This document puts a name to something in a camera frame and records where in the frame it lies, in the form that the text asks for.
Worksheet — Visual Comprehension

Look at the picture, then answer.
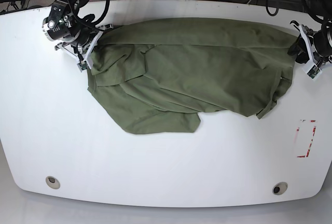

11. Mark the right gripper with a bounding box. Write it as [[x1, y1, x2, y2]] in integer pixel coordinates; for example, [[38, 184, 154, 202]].
[[64, 24, 97, 48]]

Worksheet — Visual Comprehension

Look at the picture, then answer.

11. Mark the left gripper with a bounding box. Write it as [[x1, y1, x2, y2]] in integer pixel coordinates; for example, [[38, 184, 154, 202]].
[[287, 25, 331, 64]]

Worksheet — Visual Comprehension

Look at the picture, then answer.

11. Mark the green T-shirt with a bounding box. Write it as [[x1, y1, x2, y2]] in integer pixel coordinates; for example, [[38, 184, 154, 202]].
[[87, 18, 296, 134]]

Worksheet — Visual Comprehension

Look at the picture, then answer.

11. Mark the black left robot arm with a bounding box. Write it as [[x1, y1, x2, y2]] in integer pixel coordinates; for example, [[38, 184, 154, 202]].
[[288, 0, 331, 67]]

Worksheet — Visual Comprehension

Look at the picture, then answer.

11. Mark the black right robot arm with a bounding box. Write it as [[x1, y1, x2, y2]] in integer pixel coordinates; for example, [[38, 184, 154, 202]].
[[42, 0, 110, 49]]

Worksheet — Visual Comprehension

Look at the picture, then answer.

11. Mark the red tape rectangle marking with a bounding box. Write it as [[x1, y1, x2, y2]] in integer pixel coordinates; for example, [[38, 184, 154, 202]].
[[294, 120, 317, 158]]

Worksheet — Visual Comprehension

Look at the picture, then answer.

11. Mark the right grey table grommet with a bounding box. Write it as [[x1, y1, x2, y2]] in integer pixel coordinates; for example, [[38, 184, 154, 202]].
[[272, 182, 288, 195]]

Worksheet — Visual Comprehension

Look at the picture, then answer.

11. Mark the grey table grommet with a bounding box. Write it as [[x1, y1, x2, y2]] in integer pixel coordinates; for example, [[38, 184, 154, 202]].
[[46, 176, 60, 190], [272, 182, 288, 195]]

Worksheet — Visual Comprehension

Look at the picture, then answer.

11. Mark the left grey table grommet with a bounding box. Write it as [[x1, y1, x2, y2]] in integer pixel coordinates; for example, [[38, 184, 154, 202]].
[[46, 176, 60, 190]]

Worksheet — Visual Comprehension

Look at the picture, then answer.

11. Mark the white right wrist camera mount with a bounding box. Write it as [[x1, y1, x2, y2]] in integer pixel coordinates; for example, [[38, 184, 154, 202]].
[[54, 24, 114, 72]]

